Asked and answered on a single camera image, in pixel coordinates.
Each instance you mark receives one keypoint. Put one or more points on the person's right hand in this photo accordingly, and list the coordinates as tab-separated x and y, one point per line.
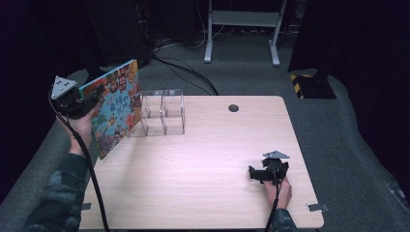
283	195

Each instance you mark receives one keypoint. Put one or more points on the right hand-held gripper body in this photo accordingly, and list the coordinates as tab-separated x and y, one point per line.
277	167

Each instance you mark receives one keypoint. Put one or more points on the black stand base striped edge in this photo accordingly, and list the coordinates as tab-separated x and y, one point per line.
317	87

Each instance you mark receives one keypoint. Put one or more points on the clear acrylic divided organizer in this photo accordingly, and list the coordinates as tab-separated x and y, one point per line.
164	112

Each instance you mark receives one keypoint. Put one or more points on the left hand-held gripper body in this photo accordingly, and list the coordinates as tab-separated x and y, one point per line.
72	103

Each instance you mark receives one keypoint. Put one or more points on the white metal stand frame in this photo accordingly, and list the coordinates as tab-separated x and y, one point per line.
245	18

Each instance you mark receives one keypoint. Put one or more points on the person's left hand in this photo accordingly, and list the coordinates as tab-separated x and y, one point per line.
80	129

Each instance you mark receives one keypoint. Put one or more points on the colourful cartoon picture book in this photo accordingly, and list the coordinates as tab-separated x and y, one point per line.
117	109

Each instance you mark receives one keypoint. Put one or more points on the grey tape strip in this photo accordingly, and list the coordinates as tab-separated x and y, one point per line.
86	206

